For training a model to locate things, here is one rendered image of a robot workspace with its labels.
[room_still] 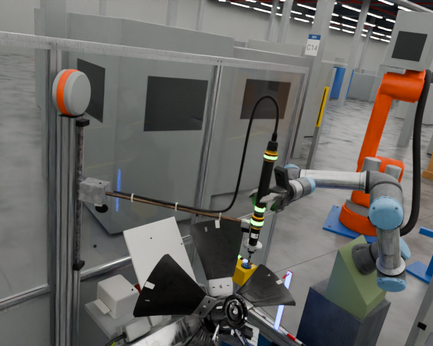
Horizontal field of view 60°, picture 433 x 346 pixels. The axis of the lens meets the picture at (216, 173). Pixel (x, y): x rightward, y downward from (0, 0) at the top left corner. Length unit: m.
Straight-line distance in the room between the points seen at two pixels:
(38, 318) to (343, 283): 1.41
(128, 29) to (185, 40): 0.61
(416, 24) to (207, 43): 2.39
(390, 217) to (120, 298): 1.19
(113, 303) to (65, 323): 0.21
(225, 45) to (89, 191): 3.02
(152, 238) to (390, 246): 0.96
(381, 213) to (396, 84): 3.72
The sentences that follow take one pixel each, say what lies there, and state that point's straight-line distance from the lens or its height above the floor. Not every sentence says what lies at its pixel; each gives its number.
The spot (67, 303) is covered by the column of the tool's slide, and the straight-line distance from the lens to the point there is 1.75.
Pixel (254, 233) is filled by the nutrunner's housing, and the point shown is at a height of 1.50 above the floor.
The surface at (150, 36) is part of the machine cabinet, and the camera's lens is 3.72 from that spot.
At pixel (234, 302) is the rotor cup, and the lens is 1.43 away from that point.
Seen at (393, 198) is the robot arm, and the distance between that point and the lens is 1.51.
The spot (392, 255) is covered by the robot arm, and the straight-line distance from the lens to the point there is 1.71.
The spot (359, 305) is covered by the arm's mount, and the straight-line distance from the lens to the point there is 1.96.
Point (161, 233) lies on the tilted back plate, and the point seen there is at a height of 1.32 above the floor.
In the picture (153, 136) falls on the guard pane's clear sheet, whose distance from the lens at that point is 1.82.
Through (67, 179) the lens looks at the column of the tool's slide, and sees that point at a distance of 1.47.
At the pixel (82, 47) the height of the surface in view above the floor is 2.03.
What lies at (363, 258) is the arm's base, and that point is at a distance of 1.96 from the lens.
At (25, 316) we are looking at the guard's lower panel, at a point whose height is 0.89.
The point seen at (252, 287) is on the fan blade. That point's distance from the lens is 1.61.
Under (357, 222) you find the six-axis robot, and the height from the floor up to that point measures 0.17.
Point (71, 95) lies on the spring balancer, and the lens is 1.35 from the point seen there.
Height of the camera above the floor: 2.12
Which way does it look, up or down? 19 degrees down
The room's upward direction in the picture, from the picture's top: 9 degrees clockwise
